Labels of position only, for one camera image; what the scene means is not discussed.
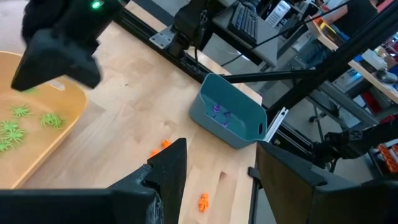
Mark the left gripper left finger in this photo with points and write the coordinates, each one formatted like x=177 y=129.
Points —
x=93 y=208

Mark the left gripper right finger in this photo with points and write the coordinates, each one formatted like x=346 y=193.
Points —
x=311 y=199

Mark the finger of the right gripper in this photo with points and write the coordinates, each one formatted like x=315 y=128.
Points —
x=53 y=56

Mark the translucent purple witch hat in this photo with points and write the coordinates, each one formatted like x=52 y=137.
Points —
x=225 y=124
x=227 y=114
x=216 y=108

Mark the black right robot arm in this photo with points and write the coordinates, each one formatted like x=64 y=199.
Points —
x=192 y=25

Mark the yellow plastic bin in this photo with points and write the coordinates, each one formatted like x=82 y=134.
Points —
x=37 y=155

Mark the orange foam pumpkin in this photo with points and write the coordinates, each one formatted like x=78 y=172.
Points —
x=154 y=152
x=166 y=143
x=203 y=202

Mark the grey metal mounting plate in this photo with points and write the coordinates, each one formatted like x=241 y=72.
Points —
x=161 y=37

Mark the teal plastic bin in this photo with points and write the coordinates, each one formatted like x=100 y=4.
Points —
x=245 y=124

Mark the wooden desk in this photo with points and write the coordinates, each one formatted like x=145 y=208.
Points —
x=373 y=77

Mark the grey keyboard desk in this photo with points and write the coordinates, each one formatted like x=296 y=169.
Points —
x=267 y=46

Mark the backlit computer keyboard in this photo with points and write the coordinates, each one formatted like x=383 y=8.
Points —
x=245 y=21

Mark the person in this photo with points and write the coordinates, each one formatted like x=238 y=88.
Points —
x=351 y=15

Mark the white metal bracket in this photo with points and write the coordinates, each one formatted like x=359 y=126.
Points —
x=276 y=124

